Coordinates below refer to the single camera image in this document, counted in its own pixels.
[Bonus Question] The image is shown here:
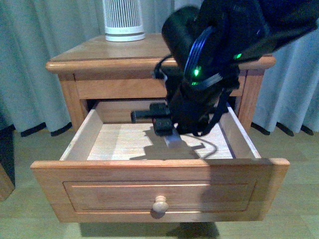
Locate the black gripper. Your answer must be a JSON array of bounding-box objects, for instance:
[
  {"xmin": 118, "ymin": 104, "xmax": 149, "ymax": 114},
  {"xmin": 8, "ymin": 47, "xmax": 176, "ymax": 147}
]
[{"xmin": 131, "ymin": 72, "xmax": 228, "ymax": 136}]

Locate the upper drawer wooden knob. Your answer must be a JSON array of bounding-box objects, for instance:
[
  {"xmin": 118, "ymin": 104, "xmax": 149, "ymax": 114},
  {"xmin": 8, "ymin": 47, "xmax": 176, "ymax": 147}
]
[{"xmin": 152, "ymin": 196, "xmax": 169, "ymax": 214}]

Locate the wooden nightstand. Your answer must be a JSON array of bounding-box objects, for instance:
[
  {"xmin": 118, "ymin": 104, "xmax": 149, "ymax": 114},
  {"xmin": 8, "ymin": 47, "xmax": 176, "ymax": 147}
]
[{"xmin": 45, "ymin": 33, "xmax": 277, "ymax": 134}]

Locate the white cylindrical air purifier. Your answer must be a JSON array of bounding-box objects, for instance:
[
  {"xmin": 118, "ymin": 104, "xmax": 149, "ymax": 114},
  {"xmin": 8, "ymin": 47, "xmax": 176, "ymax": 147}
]
[{"xmin": 102, "ymin": 0, "xmax": 145, "ymax": 42}]

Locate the grey curtain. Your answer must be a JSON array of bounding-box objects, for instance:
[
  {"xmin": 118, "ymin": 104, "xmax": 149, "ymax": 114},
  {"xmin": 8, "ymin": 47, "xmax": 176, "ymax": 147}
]
[{"xmin": 0, "ymin": 0, "xmax": 319, "ymax": 136}]

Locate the black cable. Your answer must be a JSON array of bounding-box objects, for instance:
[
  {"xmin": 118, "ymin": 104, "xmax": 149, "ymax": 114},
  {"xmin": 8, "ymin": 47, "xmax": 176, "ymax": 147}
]
[{"xmin": 191, "ymin": 131, "xmax": 218, "ymax": 160}]

